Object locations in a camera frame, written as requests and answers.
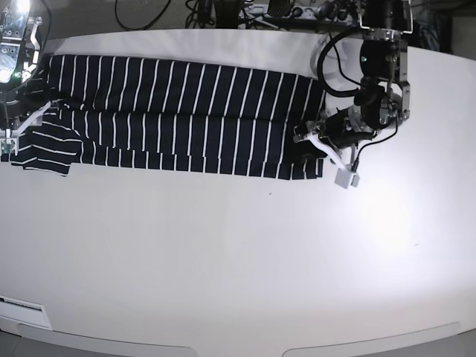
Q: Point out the white power strip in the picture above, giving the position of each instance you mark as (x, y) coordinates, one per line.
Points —
(305, 13)

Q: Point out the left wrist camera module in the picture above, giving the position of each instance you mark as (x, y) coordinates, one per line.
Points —
(346, 178)

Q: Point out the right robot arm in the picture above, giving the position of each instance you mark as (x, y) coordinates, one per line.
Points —
(22, 53)

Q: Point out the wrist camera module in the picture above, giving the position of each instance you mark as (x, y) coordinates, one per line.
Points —
(346, 178)
(9, 146)

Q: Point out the black box on right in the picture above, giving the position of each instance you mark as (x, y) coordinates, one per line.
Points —
(432, 31)

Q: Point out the navy white striped T-shirt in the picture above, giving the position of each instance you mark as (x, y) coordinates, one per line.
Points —
(169, 115)

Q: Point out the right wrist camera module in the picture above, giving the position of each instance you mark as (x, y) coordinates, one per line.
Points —
(9, 146)

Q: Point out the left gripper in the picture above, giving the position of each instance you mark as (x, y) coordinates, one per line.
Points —
(335, 137)

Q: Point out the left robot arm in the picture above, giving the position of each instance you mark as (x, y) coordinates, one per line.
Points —
(382, 98)

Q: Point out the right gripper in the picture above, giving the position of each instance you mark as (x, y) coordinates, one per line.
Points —
(18, 107)

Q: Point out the black post behind table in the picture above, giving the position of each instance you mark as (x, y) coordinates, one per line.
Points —
(227, 13)

